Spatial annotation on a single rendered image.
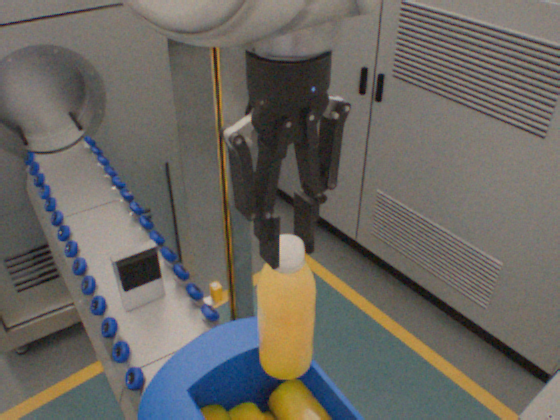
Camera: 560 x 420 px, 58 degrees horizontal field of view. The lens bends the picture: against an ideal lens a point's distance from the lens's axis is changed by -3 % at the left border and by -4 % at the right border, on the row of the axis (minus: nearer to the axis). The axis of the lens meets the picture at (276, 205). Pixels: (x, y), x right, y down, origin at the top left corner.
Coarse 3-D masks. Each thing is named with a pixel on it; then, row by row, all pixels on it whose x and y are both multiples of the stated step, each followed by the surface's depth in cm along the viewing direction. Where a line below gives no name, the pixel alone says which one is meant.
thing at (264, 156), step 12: (288, 120) 46; (276, 132) 47; (288, 132) 47; (264, 144) 50; (276, 144) 48; (288, 144) 48; (264, 156) 50; (276, 156) 48; (264, 168) 50; (276, 168) 50; (264, 180) 50; (276, 180) 50; (264, 192) 51; (264, 204) 51; (264, 216) 52
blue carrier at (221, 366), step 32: (256, 320) 79; (192, 352) 73; (224, 352) 72; (256, 352) 83; (160, 384) 72; (192, 384) 70; (224, 384) 83; (256, 384) 88; (320, 384) 83; (160, 416) 70; (192, 416) 67; (352, 416) 77
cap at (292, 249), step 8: (280, 240) 59; (288, 240) 59; (296, 240) 59; (280, 248) 58; (288, 248) 57; (296, 248) 57; (304, 248) 58; (280, 256) 57; (288, 256) 56; (296, 256) 57; (280, 264) 57; (288, 264) 57; (296, 264) 58
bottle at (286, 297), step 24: (264, 288) 59; (288, 288) 58; (312, 288) 60; (264, 312) 61; (288, 312) 59; (312, 312) 62; (264, 336) 64; (288, 336) 62; (312, 336) 65; (264, 360) 66; (288, 360) 64
